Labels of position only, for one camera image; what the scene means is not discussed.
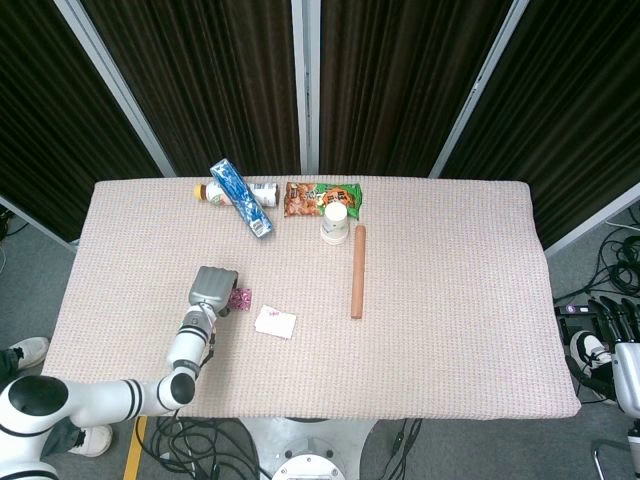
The grey metal tube frame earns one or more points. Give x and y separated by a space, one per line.
600 462

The grey partition post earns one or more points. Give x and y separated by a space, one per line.
477 85
306 85
107 70

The white black sneaker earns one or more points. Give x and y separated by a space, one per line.
590 347

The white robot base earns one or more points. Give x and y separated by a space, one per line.
310 450

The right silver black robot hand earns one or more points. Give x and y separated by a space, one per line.
629 375

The dark fabric partition panel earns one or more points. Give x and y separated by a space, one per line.
210 85
575 125
400 85
50 125

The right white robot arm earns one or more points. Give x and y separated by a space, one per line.
636 440

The grey partition base rail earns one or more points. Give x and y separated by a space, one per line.
35 223
590 226

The white printed paper cup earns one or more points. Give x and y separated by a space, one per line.
334 222

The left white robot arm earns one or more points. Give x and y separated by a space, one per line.
100 400

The black box with purple light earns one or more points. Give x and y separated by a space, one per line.
575 309

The yellow floor tape strip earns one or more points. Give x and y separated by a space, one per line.
135 450

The orange green snack bag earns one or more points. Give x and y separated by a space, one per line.
305 200

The pink waffle table cloth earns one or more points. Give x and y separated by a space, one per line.
450 300

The blue rectangular snack box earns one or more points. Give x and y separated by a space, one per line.
240 200

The brown wooden rolling pin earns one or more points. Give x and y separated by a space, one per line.
358 270

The yellow capped drink bottle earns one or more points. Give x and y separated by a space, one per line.
212 194

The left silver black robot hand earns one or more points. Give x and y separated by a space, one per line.
212 287

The dark trouser leg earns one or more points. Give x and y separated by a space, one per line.
62 435
7 362

